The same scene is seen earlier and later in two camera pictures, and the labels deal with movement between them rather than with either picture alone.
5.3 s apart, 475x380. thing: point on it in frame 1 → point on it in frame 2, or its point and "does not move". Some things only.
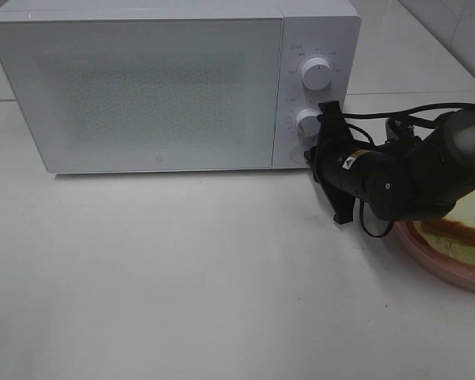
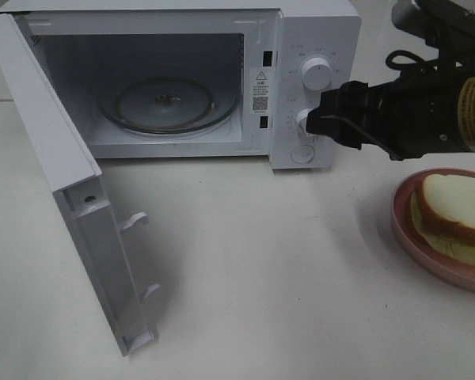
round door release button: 298,154 does not move
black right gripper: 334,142 → 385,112
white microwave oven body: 157,86 does not move
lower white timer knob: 307,123 does not move
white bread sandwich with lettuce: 465,233 does not move
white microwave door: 146,94 → 100,237
